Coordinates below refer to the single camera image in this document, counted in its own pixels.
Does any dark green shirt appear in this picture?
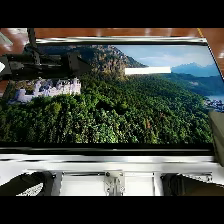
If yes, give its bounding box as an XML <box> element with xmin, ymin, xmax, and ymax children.
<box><xmin>208</xmin><ymin>109</ymin><xmax>224</xmax><ymax>168</ymax></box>

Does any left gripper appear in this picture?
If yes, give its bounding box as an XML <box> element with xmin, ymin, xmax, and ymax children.
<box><xmin>66</xmin><ymin>51</ymin><xmax>94</xmax><ymax>79</ymax></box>

